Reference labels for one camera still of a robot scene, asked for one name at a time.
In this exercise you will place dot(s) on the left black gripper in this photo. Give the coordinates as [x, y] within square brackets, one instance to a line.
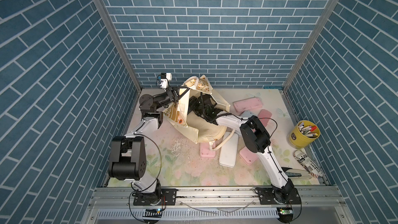
[171, 96]

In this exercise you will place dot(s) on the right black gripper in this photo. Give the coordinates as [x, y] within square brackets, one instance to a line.
[194, 104]

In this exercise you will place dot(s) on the cream canvas tote bag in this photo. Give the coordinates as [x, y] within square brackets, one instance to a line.
[194, 114]

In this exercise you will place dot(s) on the pink pencil case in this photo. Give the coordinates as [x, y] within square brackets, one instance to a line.
[247, 104]

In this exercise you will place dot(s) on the white pencil case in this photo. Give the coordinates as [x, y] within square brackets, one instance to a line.
[228, 152]

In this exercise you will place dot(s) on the light blue case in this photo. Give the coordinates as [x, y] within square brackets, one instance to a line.
[247, 114]

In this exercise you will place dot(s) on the translucent pink case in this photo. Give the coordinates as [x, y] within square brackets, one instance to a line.
[265, 117]

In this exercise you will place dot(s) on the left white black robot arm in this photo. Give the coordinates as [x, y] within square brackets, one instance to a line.
[127, 159]

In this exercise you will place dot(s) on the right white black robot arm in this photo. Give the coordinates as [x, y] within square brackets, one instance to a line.
[256, 138]

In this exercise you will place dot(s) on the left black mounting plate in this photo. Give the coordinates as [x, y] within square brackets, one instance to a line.
[165, 195]

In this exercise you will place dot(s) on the black mounting plate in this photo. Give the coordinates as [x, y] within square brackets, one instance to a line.
[165, 195]
[270, 196]

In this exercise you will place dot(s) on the yellow pen holder cup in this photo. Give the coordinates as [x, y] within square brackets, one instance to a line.
[303, 134]

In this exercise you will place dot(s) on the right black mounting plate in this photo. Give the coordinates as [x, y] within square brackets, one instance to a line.
[270, 196]

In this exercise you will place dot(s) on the white printed packet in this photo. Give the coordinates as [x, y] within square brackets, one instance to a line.
[308, 164]

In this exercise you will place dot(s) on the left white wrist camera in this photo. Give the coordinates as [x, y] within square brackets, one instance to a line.
[163, 80]

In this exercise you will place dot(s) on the aluminium front rail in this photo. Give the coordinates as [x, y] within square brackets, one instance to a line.
[219, 205]

